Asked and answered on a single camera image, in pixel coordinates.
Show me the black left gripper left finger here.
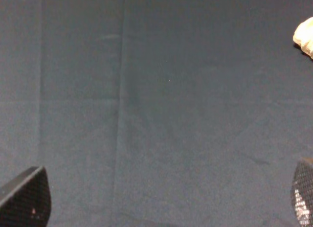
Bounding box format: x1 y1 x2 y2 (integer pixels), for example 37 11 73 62
0 166 51 227

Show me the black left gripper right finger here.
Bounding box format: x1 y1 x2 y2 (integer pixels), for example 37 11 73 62
291 158 313 227

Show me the black tablecloth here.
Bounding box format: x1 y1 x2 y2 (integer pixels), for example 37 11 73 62
0 0 313 227

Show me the ridged tan bread loaf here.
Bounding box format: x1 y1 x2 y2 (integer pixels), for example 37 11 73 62
292 17 313 59

